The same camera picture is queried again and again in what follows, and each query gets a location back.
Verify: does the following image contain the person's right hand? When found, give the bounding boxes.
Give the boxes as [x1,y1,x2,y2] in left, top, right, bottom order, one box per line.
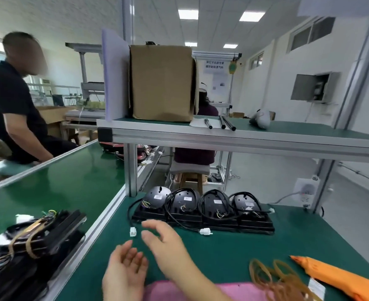
[141,219,189,274]

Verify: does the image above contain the person's left hand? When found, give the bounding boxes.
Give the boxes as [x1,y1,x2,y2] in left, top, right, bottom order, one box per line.
[102,240,149,301]

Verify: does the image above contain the person's right forearm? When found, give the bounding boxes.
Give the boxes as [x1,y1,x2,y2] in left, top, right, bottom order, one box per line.
[169,257,232,301]

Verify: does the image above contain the wooden stool with grey cushion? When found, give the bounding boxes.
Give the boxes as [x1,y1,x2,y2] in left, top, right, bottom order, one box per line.
[170,161,211,195]

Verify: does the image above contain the green conveyor belt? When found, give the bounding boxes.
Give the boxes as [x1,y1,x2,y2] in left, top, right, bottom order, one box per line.
[0,140,126,251]

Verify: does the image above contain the red lamp units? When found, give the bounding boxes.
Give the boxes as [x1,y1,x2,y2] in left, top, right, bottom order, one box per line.
[99,142,148,163]

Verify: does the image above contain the bundle of black lamp units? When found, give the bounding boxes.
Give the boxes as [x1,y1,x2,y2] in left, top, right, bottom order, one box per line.
[0,209,87,301]

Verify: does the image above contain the pink garment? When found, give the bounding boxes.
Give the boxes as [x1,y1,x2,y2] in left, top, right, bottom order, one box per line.
[144,280,276,301]

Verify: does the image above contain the white paper sheet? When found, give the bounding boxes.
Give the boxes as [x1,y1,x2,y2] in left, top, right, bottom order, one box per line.
[189,117,223,129]

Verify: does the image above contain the pile of tan rubber bands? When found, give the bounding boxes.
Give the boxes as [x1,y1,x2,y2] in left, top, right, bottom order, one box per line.
[249,258,323,301]

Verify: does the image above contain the green stool seat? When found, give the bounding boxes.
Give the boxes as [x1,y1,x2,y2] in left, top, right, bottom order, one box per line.
[0,160,35,178]

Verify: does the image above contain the brown cardboard box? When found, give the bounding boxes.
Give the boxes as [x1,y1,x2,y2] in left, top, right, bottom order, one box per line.
[129,44,199,123]

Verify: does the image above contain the open cardboard box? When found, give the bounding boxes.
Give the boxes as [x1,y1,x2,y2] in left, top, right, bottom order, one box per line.
[37,105,76,139]

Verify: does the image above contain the grey white bundle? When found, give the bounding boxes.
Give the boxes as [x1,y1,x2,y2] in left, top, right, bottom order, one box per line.
[249,109,272,129]

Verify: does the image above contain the white power socket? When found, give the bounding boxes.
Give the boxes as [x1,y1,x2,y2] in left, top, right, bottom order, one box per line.
[292,175,321,211]

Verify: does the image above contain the pale purple board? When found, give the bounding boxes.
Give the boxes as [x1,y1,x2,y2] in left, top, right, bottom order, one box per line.
[101,28,131,122]

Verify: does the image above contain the white tag label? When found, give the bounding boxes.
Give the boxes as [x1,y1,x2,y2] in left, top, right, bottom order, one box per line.
[308,278,326,300]

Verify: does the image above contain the orange hand tool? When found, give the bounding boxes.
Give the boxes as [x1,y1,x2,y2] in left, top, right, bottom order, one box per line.
[290,255,369,301]

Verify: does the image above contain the black lamp unit with cable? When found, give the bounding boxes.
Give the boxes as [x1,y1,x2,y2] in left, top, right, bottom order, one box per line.
[128,186,172,222]
[198,189,236,230]
[229,191,275,235]
[165,188,203,225]

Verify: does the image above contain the aluminium frame shelf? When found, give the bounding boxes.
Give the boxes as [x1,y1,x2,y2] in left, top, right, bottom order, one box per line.
[96,117,369,198]

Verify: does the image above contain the white wall poster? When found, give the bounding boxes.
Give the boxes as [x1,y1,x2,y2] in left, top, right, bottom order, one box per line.
[203,59,231,101]

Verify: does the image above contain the grey wall electrical box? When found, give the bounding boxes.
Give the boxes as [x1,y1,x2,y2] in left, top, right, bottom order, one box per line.
[290,71,340,104]

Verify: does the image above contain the wall window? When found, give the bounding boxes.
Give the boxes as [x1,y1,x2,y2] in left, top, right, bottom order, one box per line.
[286,16,336,54]

